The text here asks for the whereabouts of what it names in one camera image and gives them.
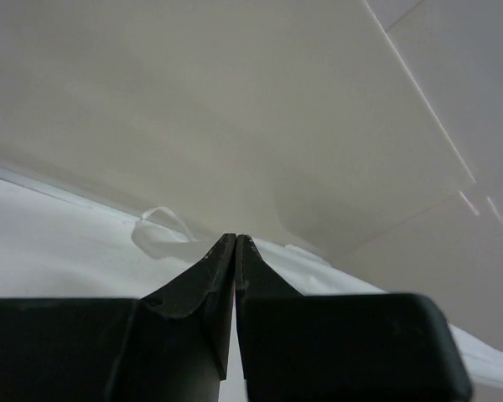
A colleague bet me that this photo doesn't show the white tank top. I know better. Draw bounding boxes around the white tank top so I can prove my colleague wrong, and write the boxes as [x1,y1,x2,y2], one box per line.
[0,178,503,389]

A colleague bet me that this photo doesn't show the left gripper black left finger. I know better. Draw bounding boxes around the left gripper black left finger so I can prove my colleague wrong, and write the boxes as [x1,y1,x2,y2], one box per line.
[143,234,236,380]

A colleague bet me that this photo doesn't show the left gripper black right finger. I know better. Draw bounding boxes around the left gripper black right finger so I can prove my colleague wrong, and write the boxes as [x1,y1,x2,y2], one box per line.
[235,234,302,298]

